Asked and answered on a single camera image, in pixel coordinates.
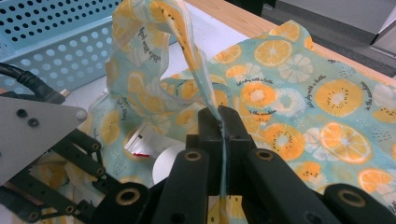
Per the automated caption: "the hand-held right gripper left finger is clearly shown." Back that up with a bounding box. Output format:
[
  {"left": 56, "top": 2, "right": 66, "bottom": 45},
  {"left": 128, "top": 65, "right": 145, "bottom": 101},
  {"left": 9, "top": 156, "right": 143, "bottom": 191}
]
[{"left": 186, "top": 106, "right": 226, "bottom": 196}]

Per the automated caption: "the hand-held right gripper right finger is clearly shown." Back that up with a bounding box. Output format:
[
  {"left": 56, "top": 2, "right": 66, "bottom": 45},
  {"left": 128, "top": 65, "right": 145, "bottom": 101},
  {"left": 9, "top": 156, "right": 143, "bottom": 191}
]
[{"left": 218, "top": 105, "right": 254, "bottom": 196}]

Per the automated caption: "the white tube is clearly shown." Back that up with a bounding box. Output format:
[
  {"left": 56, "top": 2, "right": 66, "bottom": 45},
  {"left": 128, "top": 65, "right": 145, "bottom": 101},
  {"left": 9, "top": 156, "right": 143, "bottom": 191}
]
[{"left": 125, "top": 123, "right": 185, "bottom": 160}]

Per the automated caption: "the light blue plastic basket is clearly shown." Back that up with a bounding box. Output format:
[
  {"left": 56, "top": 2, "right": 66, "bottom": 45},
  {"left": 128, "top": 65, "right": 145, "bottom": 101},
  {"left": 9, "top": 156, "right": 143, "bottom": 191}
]
[{"left": 0, "top": 0, "right": 124, "bottom": 95}]

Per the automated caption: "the citrus print tote bag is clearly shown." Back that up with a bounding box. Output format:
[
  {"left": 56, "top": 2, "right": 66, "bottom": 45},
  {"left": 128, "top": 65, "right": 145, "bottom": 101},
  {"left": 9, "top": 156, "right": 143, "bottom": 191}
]
[{"left": 31, "top": 0, "right": 396, "bottom": 224}]

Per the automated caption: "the wooden table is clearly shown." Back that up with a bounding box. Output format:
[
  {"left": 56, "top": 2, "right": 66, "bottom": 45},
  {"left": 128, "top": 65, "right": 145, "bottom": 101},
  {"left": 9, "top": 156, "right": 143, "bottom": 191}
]
[{"left": 186, "top": 0, "right": 396, "bottom": 88}]

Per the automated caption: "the white cabinet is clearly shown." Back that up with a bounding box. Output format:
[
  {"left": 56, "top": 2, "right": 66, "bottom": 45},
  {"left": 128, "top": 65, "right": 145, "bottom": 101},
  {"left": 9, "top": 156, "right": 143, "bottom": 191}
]
[{"left": 277, "top": 0, "right": 396, "bottom": 58}]

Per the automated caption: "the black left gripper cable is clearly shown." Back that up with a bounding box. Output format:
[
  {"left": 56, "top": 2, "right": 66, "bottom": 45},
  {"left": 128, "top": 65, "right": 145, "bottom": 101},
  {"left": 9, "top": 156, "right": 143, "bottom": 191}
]
[{"left": 0, "top": 62, "right": 72, "bottom": 105}]

